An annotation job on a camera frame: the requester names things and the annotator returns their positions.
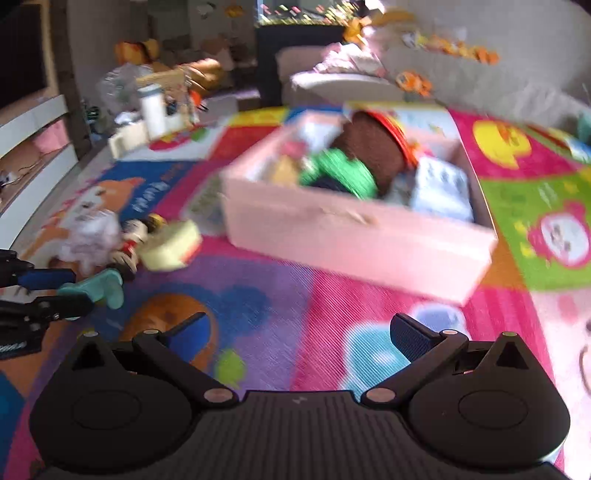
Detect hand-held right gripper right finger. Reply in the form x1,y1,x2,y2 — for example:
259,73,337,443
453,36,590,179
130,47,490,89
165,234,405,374
361,313,532,407

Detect brown green crochet doll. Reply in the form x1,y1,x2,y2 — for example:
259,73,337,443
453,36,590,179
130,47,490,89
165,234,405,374
299,111,419,200

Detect blue wipes packet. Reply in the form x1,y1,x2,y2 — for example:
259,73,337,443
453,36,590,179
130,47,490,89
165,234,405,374
409,157,475,222

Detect small figurine doll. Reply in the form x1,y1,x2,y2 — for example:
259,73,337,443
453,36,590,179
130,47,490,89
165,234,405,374
108,215,167,280

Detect teal plastic toy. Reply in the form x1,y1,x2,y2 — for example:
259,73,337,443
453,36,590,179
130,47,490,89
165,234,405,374
58,269,125,310

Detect clear plastic bag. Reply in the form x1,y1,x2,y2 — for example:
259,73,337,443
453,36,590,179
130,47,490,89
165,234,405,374
97,65,144,112

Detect orange fish plush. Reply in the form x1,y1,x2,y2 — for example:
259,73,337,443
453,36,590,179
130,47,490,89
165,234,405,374
396,70,434,97

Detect pink floral blanket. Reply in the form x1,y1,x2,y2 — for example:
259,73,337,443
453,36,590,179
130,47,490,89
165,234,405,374
314,44,384,77

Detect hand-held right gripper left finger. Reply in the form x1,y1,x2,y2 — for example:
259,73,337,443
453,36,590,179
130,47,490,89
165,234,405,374
69,311,238,409

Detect black television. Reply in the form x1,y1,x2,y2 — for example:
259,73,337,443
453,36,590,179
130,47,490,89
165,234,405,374
0,4,47,109

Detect white thermos bottle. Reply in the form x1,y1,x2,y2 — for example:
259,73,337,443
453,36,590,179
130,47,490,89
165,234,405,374
139,84,167,139

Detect glass fish tank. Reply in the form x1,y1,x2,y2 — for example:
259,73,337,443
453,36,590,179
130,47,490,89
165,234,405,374
256,0,365,26

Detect beige sofa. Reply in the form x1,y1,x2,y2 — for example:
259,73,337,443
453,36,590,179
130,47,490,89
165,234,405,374
277,28,591,134

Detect pink cardboard box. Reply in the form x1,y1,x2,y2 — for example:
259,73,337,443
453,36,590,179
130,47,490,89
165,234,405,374
221,108,499,306

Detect large yellow plush toy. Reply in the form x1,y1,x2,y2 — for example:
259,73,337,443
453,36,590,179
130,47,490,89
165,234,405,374
115,39,160,65

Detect clear biscuit packet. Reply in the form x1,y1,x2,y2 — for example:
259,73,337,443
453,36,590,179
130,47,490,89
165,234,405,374
268,157,303,185

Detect white television cabinet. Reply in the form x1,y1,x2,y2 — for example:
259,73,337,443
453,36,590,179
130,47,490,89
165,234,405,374
0,95,79,250

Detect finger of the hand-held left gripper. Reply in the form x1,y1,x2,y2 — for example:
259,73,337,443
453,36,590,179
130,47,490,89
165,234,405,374
0,293,95,330
0,250,77,291

